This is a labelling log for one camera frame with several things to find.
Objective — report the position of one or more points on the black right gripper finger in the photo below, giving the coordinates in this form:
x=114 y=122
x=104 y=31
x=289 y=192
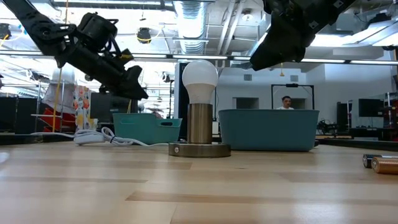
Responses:
x=286 y=54
x=269 y=45

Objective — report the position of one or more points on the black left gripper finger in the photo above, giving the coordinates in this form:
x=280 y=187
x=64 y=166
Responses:
x=135 y=79
x=127 y=91

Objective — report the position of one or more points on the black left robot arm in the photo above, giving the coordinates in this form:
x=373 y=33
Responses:
x=34 y=25

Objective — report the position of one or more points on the yellow tag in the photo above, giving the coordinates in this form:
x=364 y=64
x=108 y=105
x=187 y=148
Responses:
x=126 y=57

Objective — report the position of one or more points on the black monitor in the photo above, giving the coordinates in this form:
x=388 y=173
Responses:
x=99 y=109

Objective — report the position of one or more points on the light teal plastic bin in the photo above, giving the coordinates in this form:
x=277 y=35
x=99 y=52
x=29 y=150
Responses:
x=143 y=129

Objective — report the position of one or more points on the floral patterned cloth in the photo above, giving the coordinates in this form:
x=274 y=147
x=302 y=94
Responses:
x=82 y=109

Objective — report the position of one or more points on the round black ceiling fixture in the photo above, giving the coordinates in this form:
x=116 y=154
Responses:
x=144 y=35

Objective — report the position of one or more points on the person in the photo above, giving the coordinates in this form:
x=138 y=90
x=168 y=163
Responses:
x=286 y=102

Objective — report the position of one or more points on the red metal rack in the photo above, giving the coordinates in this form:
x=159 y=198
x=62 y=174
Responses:
x=62 y=119

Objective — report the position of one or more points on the tall black panel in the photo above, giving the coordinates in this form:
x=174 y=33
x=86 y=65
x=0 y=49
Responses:
x=183 y=124

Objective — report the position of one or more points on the white light bulb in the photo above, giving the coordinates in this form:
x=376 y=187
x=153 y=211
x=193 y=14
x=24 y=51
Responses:
x=200 y=77

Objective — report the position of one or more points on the dark teal plastic bin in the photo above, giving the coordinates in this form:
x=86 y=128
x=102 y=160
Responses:
x=267 y=130

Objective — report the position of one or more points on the brass lamp base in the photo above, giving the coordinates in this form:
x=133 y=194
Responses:
x=199 y=124

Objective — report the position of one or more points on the black cabinet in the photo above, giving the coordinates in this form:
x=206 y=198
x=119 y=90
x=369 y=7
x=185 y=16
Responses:
x=343 y=115

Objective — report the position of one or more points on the black silver Energizer battery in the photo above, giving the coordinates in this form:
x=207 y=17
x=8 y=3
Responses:
x=368 y=161

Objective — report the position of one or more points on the copper black Duracell battery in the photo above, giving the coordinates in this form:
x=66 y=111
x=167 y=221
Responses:
x=385 y=165

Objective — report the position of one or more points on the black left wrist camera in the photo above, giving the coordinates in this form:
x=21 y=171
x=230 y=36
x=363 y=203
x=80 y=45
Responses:
x=96 y=31

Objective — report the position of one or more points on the silver ventilation duct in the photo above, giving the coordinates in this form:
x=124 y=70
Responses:
x=191 y=28

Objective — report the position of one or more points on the black metal table frame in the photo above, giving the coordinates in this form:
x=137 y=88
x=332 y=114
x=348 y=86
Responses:
x=31 y=139

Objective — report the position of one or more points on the black wall screen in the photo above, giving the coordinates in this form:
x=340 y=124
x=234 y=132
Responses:
x=370 y=107

